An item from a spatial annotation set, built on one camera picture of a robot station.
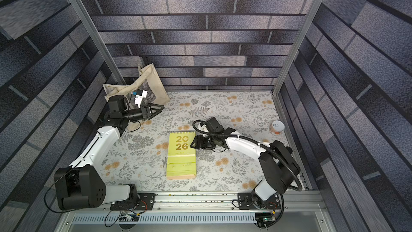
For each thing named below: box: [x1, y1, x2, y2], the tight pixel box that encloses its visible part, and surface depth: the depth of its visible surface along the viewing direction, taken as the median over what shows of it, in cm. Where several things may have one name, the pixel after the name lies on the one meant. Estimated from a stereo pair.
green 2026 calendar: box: [166, 131, 197, 177], surface depth 83 cm
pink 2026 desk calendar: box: [166, 174, 197, 180], surface depth 82 cm
